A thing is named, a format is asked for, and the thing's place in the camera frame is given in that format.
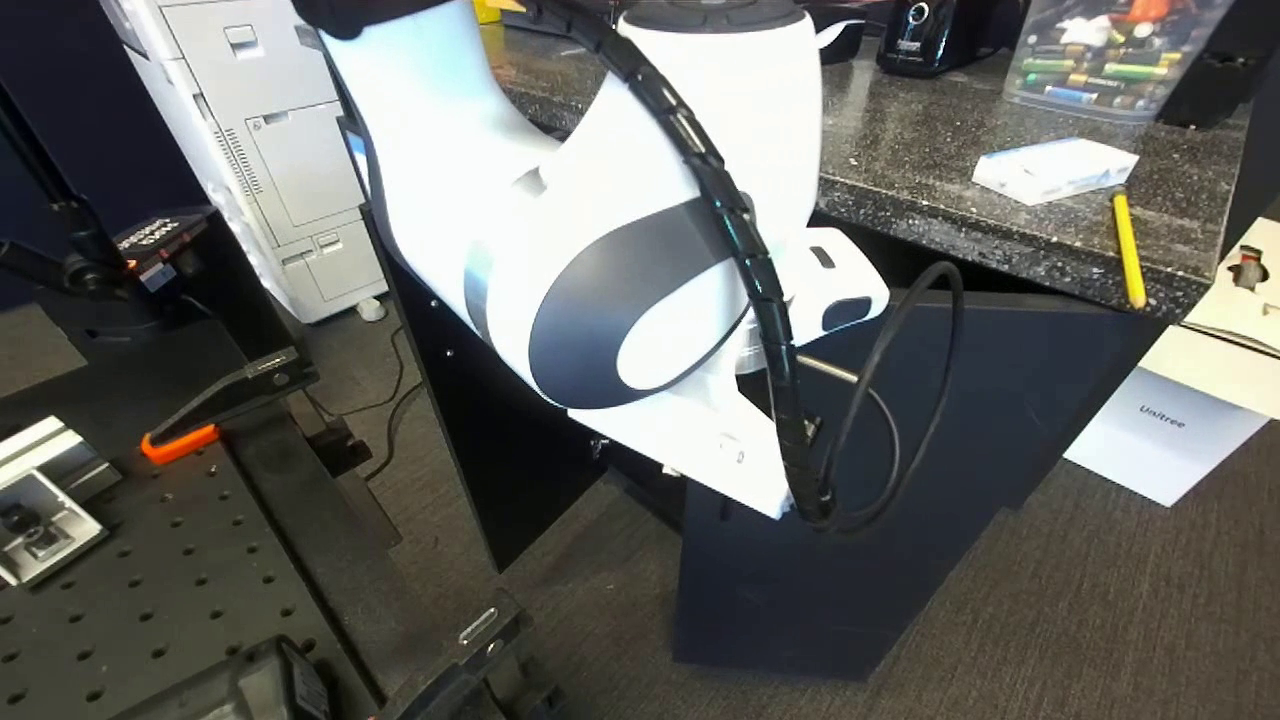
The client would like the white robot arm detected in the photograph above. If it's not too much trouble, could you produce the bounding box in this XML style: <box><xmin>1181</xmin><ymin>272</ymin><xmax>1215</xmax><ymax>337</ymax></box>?
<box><xmin>290</xmin><ymin>0</ymin><xmax>886</xmax><ymax>521</ymax></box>

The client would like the open left cabinet door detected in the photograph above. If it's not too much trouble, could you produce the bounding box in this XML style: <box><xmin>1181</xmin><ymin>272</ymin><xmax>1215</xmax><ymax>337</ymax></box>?
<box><xmin>382</xmin><ymin>253</ymin><xmax>632</xmax><ymax>576</ymax></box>

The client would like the black cabinet with granite top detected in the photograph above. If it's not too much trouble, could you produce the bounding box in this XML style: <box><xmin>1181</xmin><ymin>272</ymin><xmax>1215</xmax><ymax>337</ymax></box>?
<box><xmin>492</xmin><ymin>23</ymin><xmax>1250</xmax><ymax>322</ymax></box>

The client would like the white filing cabinet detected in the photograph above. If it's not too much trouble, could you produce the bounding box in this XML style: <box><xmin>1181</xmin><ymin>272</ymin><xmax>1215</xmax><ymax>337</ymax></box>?
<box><xmin>101</xmin><ymin>0</ymin><xmax>389</xmax><ymax>322</ymax></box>

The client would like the black speaker device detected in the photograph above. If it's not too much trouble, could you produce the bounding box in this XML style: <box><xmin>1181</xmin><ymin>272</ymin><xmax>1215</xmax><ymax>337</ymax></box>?
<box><xmin>877</xmin><ymin>0</ymin><xmax>996</xmax><ymax>75</ymax></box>

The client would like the white notepad on counter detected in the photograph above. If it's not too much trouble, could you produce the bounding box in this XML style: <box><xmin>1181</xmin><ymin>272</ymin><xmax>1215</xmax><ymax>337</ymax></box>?
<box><xmin>970</xmin><ymin>137</ymin><xmax>1135</xmax><ymax>209</ymax></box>

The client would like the yellow pencil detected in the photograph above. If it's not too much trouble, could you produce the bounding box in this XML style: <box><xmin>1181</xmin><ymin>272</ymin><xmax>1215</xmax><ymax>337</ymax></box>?
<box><xmin>1110</xmin><ymin>193</ymin><xmax>1147</xmax><ymax>309</ymax></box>

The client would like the black perforated breadboard table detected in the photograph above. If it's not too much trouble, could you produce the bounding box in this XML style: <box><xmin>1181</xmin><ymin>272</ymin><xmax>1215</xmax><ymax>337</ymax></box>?
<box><xmin>0</xmin><ymin>447</ymin><xmax>372</xmax><ymax>720</ymax></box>

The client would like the white paper on floor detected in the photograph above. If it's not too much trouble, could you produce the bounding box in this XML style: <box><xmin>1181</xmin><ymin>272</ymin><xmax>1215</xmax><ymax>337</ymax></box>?
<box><xmin>1068</xmin><ymin>366</ymin><xmax>1262</xmax><ymax>509</ymax></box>

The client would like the clear box of batteries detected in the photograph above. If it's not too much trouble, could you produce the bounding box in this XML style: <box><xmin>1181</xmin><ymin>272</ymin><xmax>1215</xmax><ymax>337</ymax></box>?
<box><xmin>1008</xmin><ymin>0</ymin><xmax>1235</xmax><ymax>118</ymax></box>

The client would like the white box with penguin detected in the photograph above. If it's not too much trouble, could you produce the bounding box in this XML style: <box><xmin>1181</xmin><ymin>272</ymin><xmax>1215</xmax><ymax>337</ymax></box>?
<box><xmin>1142</xmin><ymin>217</ymin><xmax>1280</xmax><ymax>414</ymax></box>

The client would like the black floor cable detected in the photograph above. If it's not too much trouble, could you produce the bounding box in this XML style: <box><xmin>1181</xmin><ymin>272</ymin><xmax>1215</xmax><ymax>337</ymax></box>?
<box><xmin>317</xmin><ymin>310</ymin><xmax>428</xmax><ymax>487</ymax></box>

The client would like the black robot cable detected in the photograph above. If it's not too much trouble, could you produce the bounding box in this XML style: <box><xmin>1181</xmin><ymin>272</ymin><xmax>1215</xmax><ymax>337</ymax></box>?
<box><xmin>523</xmin><ymin>0</ymin><xmax>968</xmax><ymax>540</ymax></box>

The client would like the black clamp orange handle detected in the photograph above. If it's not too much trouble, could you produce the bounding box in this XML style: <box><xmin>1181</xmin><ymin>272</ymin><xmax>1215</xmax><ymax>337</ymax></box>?
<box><xmin>137</xmin><ymin>349</ymin><xmax>317</xmax><ymax>466</ymax></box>

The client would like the silver metal bracket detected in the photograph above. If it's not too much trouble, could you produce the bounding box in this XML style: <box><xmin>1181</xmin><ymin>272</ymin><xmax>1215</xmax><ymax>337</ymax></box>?
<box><xmin>0</xmin><ymin>414</ymin><xmax>121</xmax><ymax>588</ymax></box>

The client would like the black camera stand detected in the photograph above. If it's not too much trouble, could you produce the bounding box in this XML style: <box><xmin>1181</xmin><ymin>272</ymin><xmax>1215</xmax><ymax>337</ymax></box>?
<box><xmin>0</xmin><ymin>86</ymin><xmax>213</xmax><ymax>343</ymax></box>

